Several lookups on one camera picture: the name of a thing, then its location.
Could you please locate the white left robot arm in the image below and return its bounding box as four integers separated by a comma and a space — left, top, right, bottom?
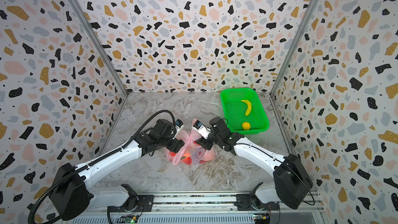
49, 119, 184, 221

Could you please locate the aluminium corner post right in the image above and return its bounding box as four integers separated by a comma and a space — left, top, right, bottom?
270, 0, 319, 98

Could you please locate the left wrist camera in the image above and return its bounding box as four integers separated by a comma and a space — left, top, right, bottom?
175, 119, 184, 132

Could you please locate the pink plastic bag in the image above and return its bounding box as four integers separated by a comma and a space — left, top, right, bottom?
164, 128, 217, 166

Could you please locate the yellow banana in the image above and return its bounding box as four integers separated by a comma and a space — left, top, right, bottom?
241, 100, 252, 116

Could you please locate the green plastic basket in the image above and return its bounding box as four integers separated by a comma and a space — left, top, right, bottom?
220, 88, 270, 135

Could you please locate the black corrugated cable conduit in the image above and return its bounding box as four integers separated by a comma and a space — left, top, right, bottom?
27, 109, 177, 224

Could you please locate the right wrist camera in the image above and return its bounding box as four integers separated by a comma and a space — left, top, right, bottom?
192, 120, 211, 140

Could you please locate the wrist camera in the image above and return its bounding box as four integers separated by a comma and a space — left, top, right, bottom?
175, 119, 184, 132
192, 120, 211, 140

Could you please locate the yellow lemon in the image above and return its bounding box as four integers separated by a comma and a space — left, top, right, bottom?
241, 122, 251, 130

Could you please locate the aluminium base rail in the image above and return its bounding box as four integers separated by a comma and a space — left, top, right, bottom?
70, 191, 328, 224

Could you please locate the aluminium corner post left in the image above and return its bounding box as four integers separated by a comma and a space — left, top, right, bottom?
67, 0, 128, 97

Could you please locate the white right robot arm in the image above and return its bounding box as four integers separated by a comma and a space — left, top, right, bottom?
192, 117, 314, 210

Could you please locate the aluminium corner post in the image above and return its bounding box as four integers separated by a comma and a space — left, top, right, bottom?
270, 0, 319, 98
67, 0, 128, 97

